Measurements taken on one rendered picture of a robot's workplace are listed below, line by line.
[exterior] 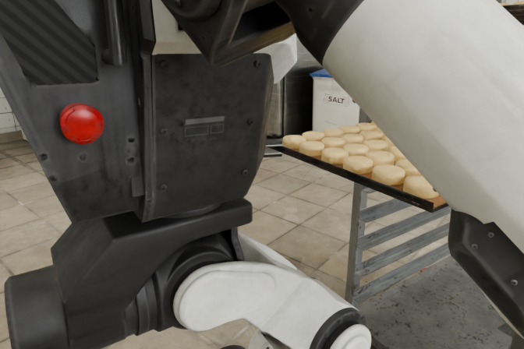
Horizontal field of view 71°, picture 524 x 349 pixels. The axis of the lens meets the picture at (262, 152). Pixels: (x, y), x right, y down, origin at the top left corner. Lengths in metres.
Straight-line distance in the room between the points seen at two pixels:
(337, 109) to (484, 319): 2.20
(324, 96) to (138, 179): 2.97
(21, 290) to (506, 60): 0.48
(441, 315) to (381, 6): 1.27
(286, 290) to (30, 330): 0.32
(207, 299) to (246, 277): 0.06
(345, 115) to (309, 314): 2.65
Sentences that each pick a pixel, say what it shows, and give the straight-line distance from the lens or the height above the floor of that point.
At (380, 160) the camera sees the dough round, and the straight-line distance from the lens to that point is 0.69.
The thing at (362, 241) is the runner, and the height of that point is 0.42.
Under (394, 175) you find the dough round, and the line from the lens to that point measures 0.61.
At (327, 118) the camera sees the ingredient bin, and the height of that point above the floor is 0.34.
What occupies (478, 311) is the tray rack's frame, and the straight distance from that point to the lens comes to 1.49.
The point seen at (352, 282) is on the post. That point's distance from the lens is 1.23.
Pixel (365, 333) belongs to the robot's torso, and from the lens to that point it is 0.77.
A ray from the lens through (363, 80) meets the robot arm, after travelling 0.21.
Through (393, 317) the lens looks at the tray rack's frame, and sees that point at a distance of 1.35.
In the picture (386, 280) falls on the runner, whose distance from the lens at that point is 1.36.
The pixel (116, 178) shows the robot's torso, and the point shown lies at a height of 0.87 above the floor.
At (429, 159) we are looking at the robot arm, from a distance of 0.22.
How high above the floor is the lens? 0.99
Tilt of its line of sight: 17 degrees down
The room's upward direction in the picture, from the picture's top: straight up
